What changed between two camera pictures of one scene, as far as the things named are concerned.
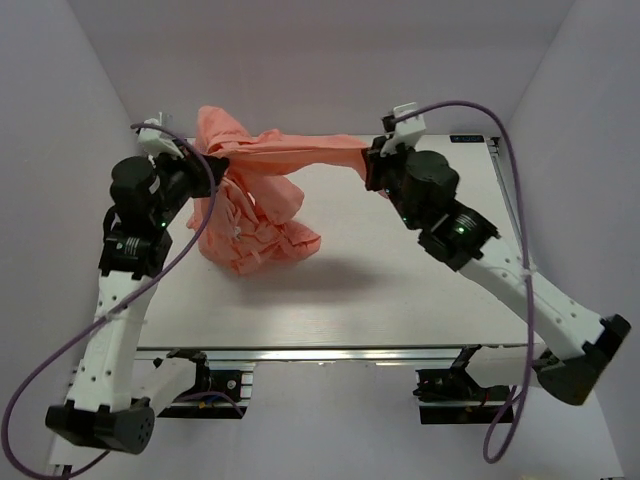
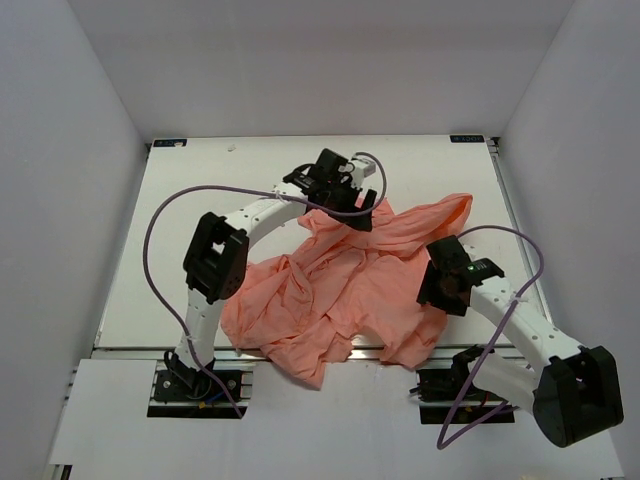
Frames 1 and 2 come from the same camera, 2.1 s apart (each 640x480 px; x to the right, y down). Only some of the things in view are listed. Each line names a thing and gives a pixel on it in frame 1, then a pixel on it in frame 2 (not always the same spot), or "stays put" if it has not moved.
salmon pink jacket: [249, 221] -> [344, 286]
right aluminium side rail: [493, 144] stays put
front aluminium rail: [334, 353] stays put
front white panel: [368, 415] stays put
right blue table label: [467, 139] stays put
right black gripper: [378, 162] -> [429, 293]
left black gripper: [194, 166] -> [359, 222]
